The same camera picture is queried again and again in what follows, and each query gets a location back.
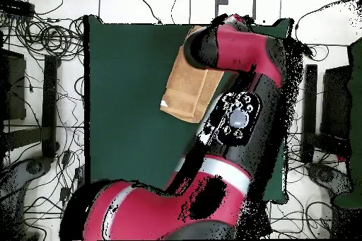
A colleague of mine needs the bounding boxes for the office chair base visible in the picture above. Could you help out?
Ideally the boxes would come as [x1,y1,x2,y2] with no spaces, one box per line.
[306,161,354,196]
[0,155,55,198]

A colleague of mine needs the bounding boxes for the black cable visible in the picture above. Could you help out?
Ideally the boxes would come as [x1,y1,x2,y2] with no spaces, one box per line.
[132,0,163,25]
[170,0,189,25]

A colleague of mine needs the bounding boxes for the black stand beam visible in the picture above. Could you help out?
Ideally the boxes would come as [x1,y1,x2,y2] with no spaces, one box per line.
[300,64,318,163]
[41,54,60,159]

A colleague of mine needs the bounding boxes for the black power adapter box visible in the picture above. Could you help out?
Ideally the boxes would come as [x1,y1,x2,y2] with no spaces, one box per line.
[0,0,35,18]

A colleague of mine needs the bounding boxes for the dark green table cloth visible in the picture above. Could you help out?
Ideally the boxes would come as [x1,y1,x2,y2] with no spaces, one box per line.
[83,14,293,205]

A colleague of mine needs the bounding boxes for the black cross beam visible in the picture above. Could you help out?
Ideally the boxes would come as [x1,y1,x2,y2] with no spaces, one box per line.
[4,126,52,151]

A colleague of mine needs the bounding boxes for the black adapter with cable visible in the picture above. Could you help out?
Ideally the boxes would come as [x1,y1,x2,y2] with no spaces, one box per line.
[302,41,331,63]

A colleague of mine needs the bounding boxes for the tan terry towel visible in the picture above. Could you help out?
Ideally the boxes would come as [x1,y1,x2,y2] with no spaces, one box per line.
[158,25,226,124]

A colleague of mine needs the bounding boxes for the coil of black cables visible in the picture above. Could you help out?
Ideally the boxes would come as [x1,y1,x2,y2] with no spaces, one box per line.
[12,16,86,59]

